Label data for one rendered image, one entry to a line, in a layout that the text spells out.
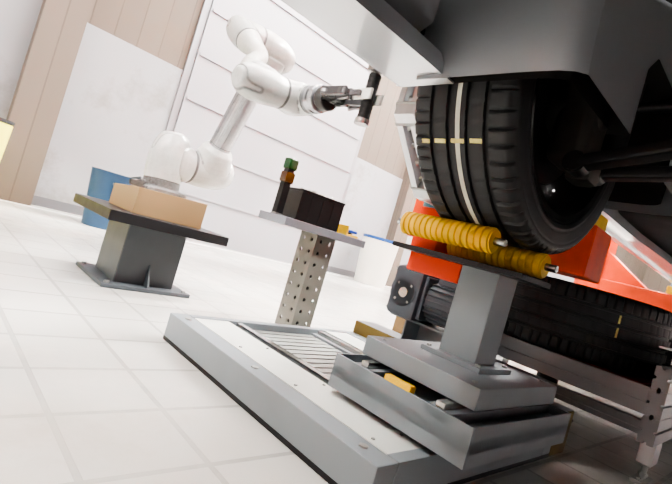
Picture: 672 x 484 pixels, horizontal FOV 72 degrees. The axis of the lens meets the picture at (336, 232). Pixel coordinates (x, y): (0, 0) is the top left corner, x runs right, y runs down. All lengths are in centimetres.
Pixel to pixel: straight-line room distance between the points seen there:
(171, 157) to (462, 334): 143
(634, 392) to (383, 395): 83
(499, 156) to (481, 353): 46
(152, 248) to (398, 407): 136
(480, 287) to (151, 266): 139
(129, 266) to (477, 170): 148
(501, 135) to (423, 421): 56
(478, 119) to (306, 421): 66
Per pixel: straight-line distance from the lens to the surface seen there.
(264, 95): 148
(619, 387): 163
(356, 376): 106
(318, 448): 94
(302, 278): 180
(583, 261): 157
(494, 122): 93
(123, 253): 203
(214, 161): 216
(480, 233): 104
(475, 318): 113
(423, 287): 156
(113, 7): 487
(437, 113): 100
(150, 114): 485
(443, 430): 94
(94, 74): 472
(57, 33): 454
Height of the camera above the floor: 41
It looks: 1 degrees up
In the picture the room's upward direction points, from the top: 16 degrees clockwise
